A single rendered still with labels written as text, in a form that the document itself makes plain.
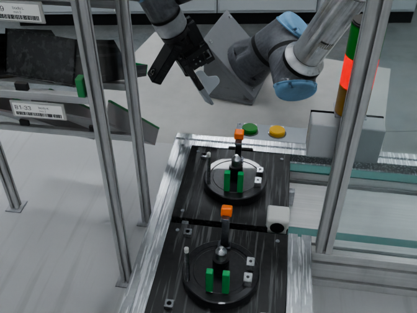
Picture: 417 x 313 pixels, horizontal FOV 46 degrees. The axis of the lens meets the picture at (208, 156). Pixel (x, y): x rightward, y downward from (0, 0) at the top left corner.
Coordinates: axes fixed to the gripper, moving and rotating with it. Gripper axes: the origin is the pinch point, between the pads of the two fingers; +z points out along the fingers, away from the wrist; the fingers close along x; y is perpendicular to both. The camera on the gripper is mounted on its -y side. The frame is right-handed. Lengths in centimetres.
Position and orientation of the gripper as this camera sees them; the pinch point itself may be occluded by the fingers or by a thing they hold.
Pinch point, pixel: (198, 91)
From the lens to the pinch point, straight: 130.4
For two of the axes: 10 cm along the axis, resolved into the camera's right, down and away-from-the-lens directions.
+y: 8.3, -5.6, 0.1
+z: 3.7, 5.7, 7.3
